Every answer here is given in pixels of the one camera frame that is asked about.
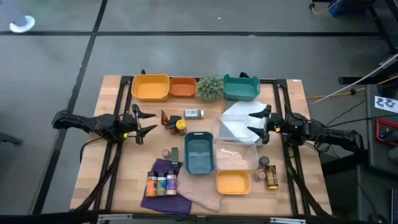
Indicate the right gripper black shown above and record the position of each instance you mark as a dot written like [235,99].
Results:
[273,124]

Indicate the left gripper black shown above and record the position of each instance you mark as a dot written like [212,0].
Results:
[136,126]

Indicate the amber glass bottle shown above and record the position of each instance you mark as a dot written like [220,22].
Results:
[164,118]

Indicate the black round-lid herb jar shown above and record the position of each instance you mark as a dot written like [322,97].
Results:
[171,127]

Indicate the yellow-lid spice jar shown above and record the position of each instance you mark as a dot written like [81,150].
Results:
[181,125]

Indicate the grey-lid spice jar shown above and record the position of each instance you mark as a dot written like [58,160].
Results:
[264,160]

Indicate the white-lid spice jar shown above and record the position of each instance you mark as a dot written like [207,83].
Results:
[192,114]

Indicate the brown label yellow-cap bottle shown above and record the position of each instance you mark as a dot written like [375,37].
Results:
[271,177]

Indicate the teal label spice bottle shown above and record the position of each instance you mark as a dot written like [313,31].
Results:
[161,186]

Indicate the purple label spice bottle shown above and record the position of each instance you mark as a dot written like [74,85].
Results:
[171,183]

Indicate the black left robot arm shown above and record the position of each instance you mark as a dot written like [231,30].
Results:
[93,123]

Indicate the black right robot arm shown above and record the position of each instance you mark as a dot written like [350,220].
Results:
[326,133]

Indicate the large yellow plastic bin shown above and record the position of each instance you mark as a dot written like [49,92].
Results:
[150,88]

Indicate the light teal plastic bin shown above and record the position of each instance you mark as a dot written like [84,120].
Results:
[241,90]

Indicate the thin tan strip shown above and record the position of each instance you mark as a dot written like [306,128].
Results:
[223,108]

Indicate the shallow clear plastic container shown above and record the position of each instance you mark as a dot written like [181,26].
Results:
[217,124]

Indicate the orange plastic bin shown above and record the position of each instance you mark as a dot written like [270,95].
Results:
[183,88]

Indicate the green succulent in grey pot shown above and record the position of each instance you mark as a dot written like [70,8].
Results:
[210,88]

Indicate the small yellow plastic bin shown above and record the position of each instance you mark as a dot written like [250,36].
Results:
[233,183]

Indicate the purple cloth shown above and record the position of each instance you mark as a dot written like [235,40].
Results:
[168,205]

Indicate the beige cloth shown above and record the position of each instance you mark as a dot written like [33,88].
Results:
[199,189]

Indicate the silver mounting bar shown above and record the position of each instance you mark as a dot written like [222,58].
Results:
[118,218]

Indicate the red-edged black case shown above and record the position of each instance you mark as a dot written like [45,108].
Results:
[377,130]

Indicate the white tube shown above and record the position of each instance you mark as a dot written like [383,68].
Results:
[373,69]

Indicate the white printed sheet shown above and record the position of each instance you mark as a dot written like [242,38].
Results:
[385,104]

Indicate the dark grey furniture foot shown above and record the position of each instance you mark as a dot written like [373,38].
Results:
[9,138]

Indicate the blue box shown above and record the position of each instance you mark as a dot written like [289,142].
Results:
[348,7]

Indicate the white round stand base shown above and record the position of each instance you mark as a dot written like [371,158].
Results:
[23,29]

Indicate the black aluminium table frame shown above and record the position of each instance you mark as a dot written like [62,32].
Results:
[281,82]

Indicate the black stand frame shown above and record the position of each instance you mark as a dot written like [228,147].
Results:
[383,29]

